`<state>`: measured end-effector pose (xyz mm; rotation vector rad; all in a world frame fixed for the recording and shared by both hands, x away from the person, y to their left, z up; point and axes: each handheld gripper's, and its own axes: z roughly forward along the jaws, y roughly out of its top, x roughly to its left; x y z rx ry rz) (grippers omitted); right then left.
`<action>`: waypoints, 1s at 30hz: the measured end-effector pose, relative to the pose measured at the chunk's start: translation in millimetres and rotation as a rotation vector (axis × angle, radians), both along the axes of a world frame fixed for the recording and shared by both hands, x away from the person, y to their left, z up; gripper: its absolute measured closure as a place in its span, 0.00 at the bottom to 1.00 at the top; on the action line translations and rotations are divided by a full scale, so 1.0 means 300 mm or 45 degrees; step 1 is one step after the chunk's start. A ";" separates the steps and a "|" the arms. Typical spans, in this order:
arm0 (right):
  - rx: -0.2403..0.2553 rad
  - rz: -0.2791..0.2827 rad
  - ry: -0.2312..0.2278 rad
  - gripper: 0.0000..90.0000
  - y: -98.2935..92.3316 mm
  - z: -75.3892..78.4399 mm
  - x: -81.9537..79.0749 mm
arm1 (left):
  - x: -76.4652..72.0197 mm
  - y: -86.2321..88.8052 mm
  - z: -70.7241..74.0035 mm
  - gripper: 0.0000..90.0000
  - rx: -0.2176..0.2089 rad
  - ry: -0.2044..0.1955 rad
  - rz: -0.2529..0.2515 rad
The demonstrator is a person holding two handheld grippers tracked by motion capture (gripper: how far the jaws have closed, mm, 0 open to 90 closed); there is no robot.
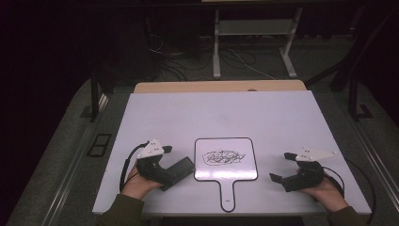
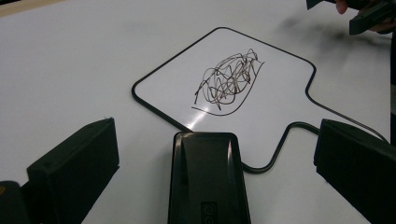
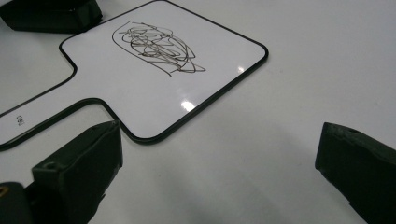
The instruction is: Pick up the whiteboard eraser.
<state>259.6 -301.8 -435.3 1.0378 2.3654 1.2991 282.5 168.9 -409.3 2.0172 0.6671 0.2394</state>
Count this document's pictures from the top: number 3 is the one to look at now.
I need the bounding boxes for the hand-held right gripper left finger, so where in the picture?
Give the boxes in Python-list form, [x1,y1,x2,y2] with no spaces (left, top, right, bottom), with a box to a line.
[25,119,124,224]

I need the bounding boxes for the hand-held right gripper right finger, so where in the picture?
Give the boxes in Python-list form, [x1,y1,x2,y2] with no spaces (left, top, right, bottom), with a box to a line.
[314,121,396,224]

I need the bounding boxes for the white paddle whiteboard black rim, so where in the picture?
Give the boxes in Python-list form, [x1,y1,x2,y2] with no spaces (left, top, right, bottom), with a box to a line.
[0,0,270,153]

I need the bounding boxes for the black whiteboard eraser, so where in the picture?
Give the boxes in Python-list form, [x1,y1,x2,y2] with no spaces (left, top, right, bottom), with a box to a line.
[0,0,104,35]

